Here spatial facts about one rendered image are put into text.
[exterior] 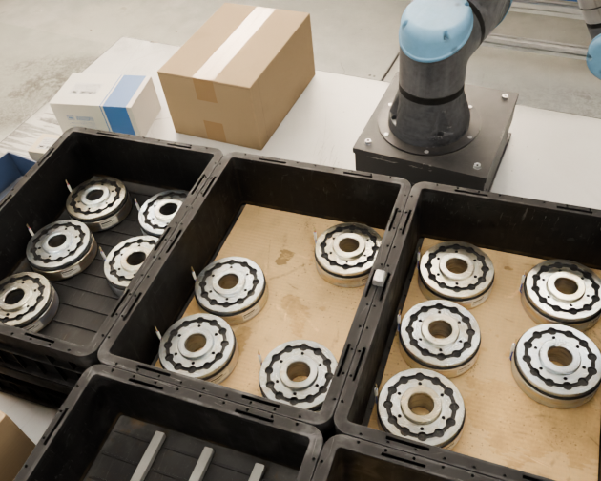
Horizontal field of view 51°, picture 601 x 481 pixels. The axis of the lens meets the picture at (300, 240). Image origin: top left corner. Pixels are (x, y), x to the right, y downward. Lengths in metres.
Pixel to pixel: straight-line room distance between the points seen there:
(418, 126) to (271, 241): 0.35
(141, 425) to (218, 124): 0.73
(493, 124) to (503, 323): 0.47
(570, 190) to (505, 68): 1.66
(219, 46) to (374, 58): 1.60
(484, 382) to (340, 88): 0.88
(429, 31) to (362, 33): 2.07
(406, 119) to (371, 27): 2.04
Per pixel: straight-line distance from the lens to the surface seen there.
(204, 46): 1.43
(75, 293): 1.02
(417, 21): 1.09
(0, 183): 1.47
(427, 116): 1.15
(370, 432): 0.69
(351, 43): 3.06
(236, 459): 0.80
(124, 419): 0.87
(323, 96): 1.49
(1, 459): 0.89
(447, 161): 1.15
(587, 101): 2.75
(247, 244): 0.99
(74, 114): 1.51
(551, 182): 1.29
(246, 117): 1.32
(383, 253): 0.82
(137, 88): 1.48
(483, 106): 1.28
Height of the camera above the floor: 1.55
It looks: 47 degrees down
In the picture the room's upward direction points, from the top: 8 degrees counter-clockwise
